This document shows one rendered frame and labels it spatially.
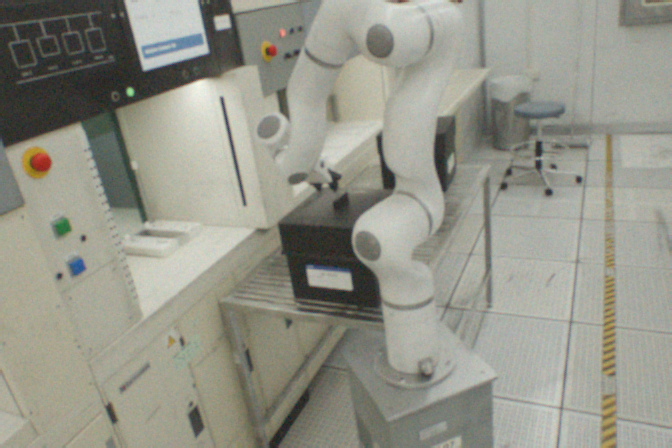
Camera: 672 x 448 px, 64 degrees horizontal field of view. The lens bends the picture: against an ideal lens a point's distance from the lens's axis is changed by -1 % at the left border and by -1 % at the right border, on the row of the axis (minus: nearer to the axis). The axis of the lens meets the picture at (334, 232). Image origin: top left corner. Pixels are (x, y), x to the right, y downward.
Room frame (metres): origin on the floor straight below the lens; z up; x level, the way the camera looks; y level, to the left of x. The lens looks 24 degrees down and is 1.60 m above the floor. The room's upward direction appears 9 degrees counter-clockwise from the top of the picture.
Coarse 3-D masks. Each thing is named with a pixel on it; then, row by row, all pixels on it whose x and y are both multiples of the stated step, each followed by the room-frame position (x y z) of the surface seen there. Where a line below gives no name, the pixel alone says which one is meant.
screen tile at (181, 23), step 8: (168, 0) 1.60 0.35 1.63; (176, 0) 1.63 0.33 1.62; (184, 0) 1.66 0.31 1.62; (192, 0) 1.69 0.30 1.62; (168, 8) 1.59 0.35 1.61; (192, 8) 1.68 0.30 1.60; (176, 16) 1.61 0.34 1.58; (184, 16) 1.64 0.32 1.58; (192, 16) 1.67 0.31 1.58; (176, 24) 1.61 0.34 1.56; (184, 24) 1.63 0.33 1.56; (192, 24) 1.67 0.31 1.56; (176, 32) 1.60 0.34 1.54
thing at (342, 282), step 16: (288, 256) 1.42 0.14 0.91; (304, 272) 1.40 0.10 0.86; (320, 272) 1.37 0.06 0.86; (336, 272) 1.35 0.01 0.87; (352, 272) 1.32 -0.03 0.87; (368, 272) 1.30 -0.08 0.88; (304, 288) 1.40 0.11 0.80; (320, 288) 1.38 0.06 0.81; (336, 288) 1.35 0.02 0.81; (352, 288) 1.33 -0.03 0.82; (368, 288) 1.30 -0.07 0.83; (352, 304) 1.33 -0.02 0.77; (368, 304) 1.31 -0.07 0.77
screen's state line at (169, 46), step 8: (168, 40) 1.56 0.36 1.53; (176, 40) 1.59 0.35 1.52; (184, 40) 1.62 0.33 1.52; (192, 40) 1.65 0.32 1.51; (200, 40) 1.68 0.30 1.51; (144, 48) 1.48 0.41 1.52; (152, 48) 1.50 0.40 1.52; (160, 48) 1.53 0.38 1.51; (168, 48) 1.56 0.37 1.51; (176, 48) 1.59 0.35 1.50; (184, 48) 1.61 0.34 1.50; (144, 56) 1.47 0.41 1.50; (152, 56) 1.50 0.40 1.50
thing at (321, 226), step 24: (336, 192) 1.59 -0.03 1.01; (360, 192) 1.56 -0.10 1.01; (384, 192) 1.53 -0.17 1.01; (288, 216) 1.46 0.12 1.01; (312, 216) 1.43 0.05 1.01; (336, 216) 1.40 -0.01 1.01; (360, 216) 1.38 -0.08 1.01; (288, 240) 1.41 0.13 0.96; (312, 240) 1.37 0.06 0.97; (336, 240) 1.33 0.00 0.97
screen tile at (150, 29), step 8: (128, 0) 1.47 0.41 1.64; (136, 0) 1.49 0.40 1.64; (144, 0) 1.52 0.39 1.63; (152, 0) 1.54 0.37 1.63; (136, 8) 1.49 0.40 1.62; (144, 8) 1.51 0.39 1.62; (152, 8) 1.54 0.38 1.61; (160, 8) 1.56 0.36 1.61; (160, 16) 1.56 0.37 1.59; (136, 24) 1.47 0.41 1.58; (144, 24) 1.50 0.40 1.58; (152, 24) 1.52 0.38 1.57; (160, 24) 1.55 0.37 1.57; (144, 32) 1.49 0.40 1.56; (152, 32) 1.52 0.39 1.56; (160, 32) 1.54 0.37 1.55; (168, 32) 1.57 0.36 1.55
